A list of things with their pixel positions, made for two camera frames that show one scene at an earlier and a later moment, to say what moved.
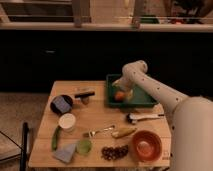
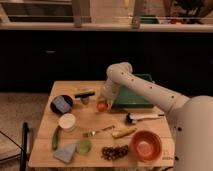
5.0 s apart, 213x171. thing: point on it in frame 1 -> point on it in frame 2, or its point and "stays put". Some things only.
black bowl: x=61 y=104 stays put
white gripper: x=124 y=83 -> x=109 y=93
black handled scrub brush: x=84 y=97 stays put
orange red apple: x=119 y=96 -> x=101 y=106
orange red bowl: x=146 y=145 stays put
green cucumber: x=55 y=138 stays put
